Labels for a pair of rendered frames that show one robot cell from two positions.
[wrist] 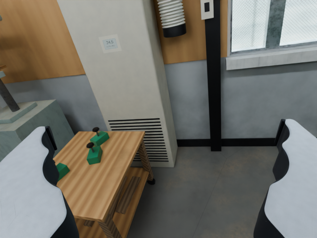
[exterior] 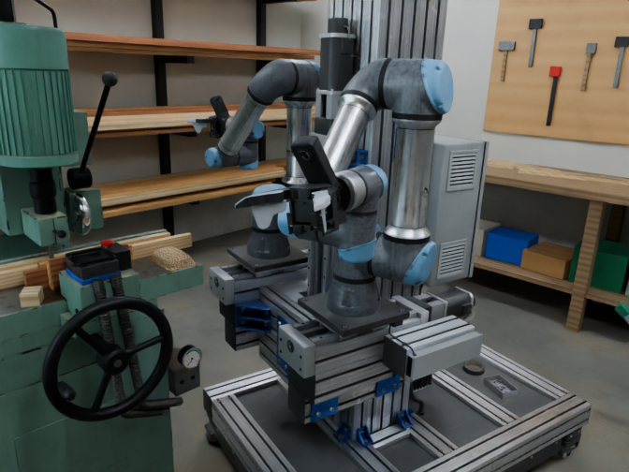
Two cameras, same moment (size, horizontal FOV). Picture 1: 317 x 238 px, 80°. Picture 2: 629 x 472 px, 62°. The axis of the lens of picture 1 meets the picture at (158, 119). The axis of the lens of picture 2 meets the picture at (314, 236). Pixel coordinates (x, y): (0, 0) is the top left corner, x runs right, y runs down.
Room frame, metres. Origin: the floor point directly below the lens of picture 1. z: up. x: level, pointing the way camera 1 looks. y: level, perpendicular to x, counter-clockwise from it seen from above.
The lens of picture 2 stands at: (0.78, 0.37, 1.43)
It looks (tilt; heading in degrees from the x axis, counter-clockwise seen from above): 18 degrees down; 204
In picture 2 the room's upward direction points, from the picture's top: 2 degrees clockwise
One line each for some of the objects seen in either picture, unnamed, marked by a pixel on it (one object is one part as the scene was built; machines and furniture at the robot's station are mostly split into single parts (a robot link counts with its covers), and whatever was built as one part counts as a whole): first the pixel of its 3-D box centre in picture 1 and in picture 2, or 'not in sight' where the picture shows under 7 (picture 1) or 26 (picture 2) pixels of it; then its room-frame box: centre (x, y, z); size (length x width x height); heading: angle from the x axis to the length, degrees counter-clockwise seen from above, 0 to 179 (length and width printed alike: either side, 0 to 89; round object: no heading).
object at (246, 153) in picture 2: not in sight; (244, 154); (-0.93, -0.69, 1.12); 0.11 x 0.08 x 0.11; 161
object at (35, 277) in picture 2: not in sight; (74, 270); (-0.11, -0.69, 0.92); 0.23 x 0.02 x 0.05; 158
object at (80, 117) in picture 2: not in sight; (69, 137); (-0.32, -0.90, 1.22); 0.09 x 0.08 x 0.15; 68
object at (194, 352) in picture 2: not in sight; (188, 359); (-0.26, -0.46, 0.65); 0.06 x 0.04 x 0.08; 158
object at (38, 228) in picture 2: not in sight; (46, 228); (-0.10, -0.77, 1.03); 0.14 x 0.07 x 0.09; 68
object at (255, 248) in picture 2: not in sight; (269, 238); (-0.74, -0.48, 0.87); 0.15 x 0.15 x 0.10
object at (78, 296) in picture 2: not in sight; (100, 289); (-0.06, -0.56, 0.91); 0.15 x 0.14 x 0.09; 158
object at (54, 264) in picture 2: not in sight; (91, 266); (-0.12, -0.65, 0.94); 0.20 x 0.01 x 0.08; 158
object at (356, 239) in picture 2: not in sight; (350, 231); (-0.19, 0.02, 1.12); 0.11 x 0.08 x 0.11; 83
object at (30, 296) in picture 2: not in sight; (32, 296); (0.04, -0.66, 0.92); 0.05 x 0.04 x 0.03; 40
